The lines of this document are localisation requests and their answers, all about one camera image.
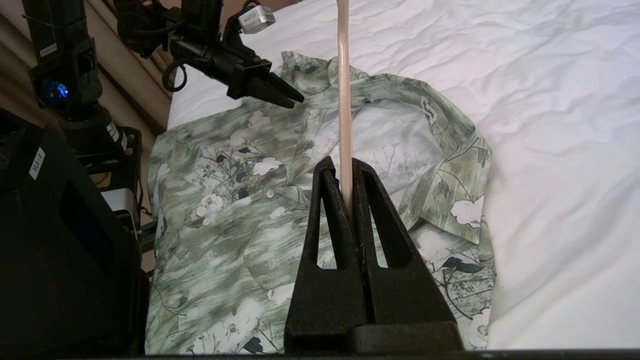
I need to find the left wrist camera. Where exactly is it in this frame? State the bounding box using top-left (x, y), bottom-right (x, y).
top-left (222, 2), bottom-right (277, 56)

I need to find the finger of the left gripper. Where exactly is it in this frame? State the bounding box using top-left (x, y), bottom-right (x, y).
top-left (247, 70), bottom-right (305, 110)

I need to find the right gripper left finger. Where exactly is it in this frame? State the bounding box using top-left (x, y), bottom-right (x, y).
top-left (284, 156), bottom-right (369, 352)

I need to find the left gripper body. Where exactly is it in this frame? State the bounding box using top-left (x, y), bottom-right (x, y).
top-left (170, 37), bottom-right (274, 101)

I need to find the black robot trunk column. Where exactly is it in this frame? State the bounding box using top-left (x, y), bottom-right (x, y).
top-left (21, 0), bottom-right (128, 156)

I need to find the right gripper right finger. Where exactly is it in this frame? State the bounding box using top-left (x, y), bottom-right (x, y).
top-left (351, 157), bottom-right (464, 352)

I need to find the pale pink clothes hanger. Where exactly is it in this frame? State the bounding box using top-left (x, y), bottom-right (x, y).
top-left (335, 0), bottom-right (355, 221)

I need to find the white bed sheet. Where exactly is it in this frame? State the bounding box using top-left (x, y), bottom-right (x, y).
top-left (166, 0), bottom-right (640, 351)

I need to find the green floral shirt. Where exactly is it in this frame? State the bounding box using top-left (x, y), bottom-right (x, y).
top-left (145, 50), bottom-right (497, 356)

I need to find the black cable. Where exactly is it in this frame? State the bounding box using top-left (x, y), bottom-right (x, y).
top-left (161, 57), bottom-right (189, 94)

